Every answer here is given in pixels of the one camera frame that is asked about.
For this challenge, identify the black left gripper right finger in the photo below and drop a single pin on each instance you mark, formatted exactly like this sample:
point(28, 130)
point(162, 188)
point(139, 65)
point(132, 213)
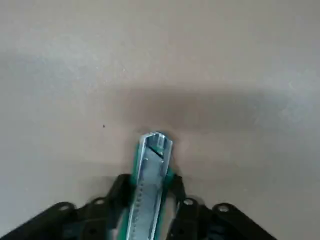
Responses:
point(200, 222)

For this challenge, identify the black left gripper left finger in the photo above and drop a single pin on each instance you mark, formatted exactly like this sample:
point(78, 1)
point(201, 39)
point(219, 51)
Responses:
point(95, 217)

